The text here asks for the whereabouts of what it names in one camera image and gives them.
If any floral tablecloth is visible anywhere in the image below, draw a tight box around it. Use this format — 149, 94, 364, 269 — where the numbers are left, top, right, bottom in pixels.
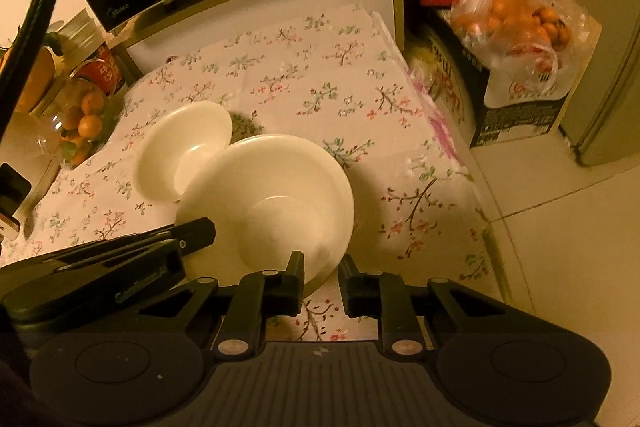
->
0, 7, 501, 343

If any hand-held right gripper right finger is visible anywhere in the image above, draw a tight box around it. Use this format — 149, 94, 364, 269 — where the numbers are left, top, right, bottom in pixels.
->
339, 253, 532, 355

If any stack of white cups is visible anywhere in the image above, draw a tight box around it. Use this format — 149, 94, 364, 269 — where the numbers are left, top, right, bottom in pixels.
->
61, 12, 104, 52

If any red can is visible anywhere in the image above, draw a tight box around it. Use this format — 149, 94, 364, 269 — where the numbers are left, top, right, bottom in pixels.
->
75, 51, 126, 98

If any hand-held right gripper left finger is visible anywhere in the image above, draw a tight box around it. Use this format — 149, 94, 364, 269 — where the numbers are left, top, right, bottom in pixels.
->
125, 250, 306, 354

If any cluster of small oranges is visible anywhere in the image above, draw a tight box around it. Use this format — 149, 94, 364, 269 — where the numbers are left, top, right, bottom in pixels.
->
62, 92, 109, 154

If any white round kitchen appliance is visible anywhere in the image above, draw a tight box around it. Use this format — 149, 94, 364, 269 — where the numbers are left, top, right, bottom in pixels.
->
0, 112, 62, 243

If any printed cardboard box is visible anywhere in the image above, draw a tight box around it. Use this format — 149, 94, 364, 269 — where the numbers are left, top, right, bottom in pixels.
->
425, 7, 604, 150

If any clear glass jar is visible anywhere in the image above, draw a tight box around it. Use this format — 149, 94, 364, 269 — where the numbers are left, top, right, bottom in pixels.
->
47, 76, 119, 170

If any plastic bag of oranges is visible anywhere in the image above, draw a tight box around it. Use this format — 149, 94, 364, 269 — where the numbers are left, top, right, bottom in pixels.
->
450, 0, 576, 108

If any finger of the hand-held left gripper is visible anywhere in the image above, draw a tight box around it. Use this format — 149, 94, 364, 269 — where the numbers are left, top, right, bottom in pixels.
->
114, 217, 217, 254
56, 238, 182, 276

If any large white bowl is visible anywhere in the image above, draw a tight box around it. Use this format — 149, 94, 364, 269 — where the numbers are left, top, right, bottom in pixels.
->
176, 134, 356, 295

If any green leafy twig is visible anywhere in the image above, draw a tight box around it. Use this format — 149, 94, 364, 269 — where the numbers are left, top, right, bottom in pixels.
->
44, 31, 67, 58

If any large yellow pomelo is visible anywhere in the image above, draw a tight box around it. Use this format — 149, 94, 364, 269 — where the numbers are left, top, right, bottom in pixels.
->
0, 47, 57, 115

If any small white bowl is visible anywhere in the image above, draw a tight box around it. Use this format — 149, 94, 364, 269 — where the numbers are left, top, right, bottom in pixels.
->
135, 102, 234, 206

